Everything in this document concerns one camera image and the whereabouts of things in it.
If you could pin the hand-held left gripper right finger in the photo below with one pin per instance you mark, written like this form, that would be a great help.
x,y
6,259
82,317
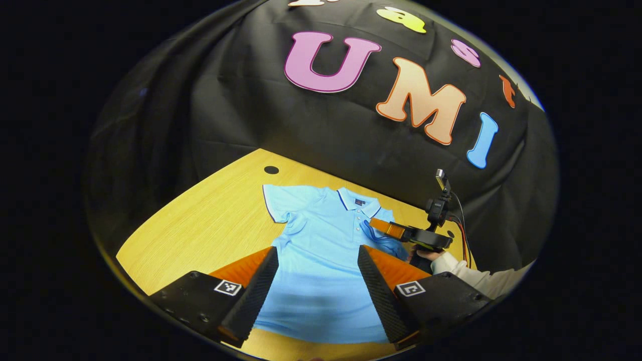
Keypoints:
x,y
383,301

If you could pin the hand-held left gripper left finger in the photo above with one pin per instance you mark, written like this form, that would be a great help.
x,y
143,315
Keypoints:
x,y
256,301

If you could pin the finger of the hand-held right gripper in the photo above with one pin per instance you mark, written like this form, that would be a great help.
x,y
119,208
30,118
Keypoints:
x,y
388,228

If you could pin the light blue T-shirt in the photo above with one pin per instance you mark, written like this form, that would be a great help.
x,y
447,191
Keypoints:
x,y
316,235

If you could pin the black backdrop cloth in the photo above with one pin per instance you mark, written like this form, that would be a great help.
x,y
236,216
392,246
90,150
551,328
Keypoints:
x,y
251,115

